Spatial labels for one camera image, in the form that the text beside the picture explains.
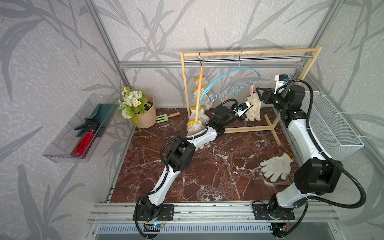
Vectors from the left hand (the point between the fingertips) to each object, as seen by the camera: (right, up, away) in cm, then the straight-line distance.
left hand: (252, 105), depth 80 cm
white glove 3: (-32, -13, -4) cm, 34 cm away
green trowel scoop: (-76, -8, -9) cm, 77 cm away
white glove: (+2, -3, +2) cm, 5 cm away
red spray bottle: (-74, -17, -20) cm, 79 cm away
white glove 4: (+19, -36, +11) cm, 43 cm away
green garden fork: (-55, -6, +36) cm, 66 cm away
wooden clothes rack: (+21, -14, +26) cm, 36 cm away
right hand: (+4, +9, -2) cm, 10 cm away
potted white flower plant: (-64, -1, +8) cm, 64 cm away
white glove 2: (-26, -7, +3) cm, 27 cm away
